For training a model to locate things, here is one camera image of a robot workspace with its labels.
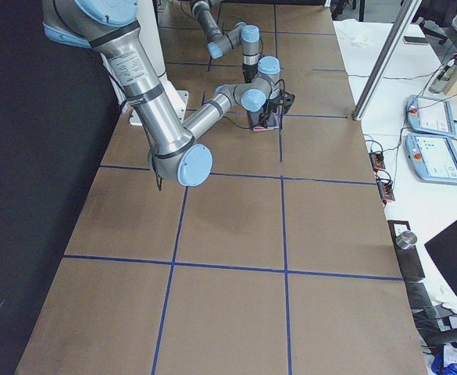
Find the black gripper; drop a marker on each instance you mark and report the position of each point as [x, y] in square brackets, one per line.
[248, 67]
[272, 108]

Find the pink towel white trim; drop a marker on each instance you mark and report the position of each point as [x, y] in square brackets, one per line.
[253, 122]

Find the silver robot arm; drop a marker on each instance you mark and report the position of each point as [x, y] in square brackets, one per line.
[114, 28]
[228, 31]

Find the crumpled white tissue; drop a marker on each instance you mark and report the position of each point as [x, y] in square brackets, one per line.
[361, 40]

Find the far orange connector block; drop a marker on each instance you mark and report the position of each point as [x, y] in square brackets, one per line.
[377, 160]

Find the orange connector block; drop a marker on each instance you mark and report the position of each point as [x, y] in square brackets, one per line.
[385, 188]
[377, 160]

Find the near orange connector block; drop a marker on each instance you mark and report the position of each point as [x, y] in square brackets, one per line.
[385, 188]

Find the black smartphone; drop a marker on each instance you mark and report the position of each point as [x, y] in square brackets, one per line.
[411, 40]

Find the far blue teach pendant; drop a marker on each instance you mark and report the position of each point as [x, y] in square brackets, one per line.
[430, 116]

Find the blue teach pendant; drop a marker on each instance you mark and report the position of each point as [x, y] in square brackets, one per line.
[430, 116]
[433, 158]

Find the near blue teach pendant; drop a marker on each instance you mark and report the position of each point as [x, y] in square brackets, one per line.
[433, 158]

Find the black office chair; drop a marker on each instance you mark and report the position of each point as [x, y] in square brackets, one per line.
[441, 12]

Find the small steel cup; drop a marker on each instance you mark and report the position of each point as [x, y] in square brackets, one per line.
[406, 240]

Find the black rectangular tray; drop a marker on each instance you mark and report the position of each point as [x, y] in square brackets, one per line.
[408, 259]

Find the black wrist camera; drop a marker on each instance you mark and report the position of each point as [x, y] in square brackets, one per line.
[286, 101]

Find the white mounting post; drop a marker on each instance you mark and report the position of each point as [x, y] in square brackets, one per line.
[149, 38]

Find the aluminium frame post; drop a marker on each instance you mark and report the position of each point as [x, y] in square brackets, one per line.
[401, 23]

